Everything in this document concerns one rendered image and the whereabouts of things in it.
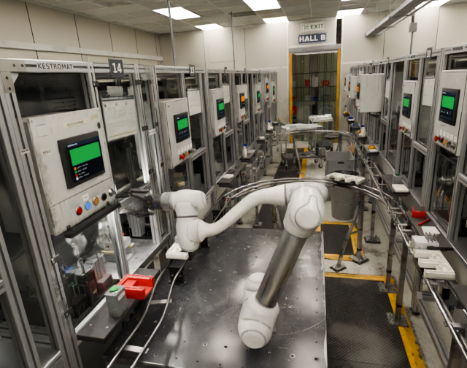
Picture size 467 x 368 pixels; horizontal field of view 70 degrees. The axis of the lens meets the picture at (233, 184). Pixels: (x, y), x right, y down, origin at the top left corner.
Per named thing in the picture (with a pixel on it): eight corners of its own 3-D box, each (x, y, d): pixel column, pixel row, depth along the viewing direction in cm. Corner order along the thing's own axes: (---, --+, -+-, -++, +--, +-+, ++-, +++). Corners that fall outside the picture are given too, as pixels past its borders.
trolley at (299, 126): (284, 171, 704) (284, 125, 675) (279, 164, 757) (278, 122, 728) (325, 168, 708) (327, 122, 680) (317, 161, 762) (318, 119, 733)
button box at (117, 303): (120, 317, 153) (115, 295, 149) (104, 315, 155) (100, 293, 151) (128, 306, 160) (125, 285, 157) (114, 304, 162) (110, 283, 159)
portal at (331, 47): (337, 142, 954) (341, 44, 876) (289, 143, 987) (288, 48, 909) (337, 142, 963) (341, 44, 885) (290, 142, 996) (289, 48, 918)
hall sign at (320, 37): (326, 41, 880) (327, 31, 873) (298, 44, 898) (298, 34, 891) (326, 41, 884) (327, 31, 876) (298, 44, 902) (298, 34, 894)
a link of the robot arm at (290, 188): (285, 177, 155) (284, 187, 142) (325, 174, 151) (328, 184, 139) (287, 204, 159) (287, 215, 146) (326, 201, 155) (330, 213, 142)
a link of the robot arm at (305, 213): (267, 326, 167) (264, 362, 147) (237, 315, 168) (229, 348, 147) (330, 191, 141) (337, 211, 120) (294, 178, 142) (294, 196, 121)
